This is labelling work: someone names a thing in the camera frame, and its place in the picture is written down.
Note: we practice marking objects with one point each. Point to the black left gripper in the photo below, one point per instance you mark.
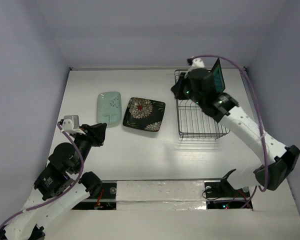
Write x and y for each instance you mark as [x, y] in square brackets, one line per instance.
[96, 132]

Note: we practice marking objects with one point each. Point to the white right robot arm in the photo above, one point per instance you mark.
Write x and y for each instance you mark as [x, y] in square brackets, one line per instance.
[276, 160]

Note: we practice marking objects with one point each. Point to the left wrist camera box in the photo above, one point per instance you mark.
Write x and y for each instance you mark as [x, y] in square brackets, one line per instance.
[71, 124]

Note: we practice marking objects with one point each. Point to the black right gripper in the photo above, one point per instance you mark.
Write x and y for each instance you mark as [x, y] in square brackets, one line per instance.
[179, 89]

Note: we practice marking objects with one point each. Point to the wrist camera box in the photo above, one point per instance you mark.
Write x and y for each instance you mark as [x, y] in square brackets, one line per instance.
[71, 124]
[195, 63]

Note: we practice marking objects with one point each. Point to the right side metal rail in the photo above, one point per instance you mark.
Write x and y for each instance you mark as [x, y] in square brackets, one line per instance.
[258, 120]

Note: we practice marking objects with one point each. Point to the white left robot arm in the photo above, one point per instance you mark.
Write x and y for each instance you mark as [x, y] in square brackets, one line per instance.
[120, 125]

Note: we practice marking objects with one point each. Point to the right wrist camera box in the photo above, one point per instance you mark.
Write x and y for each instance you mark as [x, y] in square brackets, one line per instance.
[195, 63]

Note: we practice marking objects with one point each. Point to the light green rectangular plate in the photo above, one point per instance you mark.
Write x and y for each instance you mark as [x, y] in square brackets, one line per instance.
[109, 108]

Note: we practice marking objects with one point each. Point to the grey wire dish rack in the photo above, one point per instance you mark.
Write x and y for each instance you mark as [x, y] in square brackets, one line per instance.
[194, 124]

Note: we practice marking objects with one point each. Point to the dark green patterned plate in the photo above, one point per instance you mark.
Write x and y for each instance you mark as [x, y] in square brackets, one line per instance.
[218, 76]

